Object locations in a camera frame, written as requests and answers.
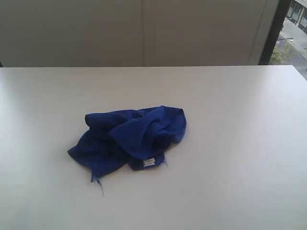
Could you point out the dark window frame post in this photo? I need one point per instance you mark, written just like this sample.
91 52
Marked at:
276 26

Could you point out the blue towel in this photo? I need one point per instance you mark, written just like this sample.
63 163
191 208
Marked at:
128 137

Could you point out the white printed label sticker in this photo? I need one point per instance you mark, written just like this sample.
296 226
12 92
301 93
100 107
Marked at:
149 162

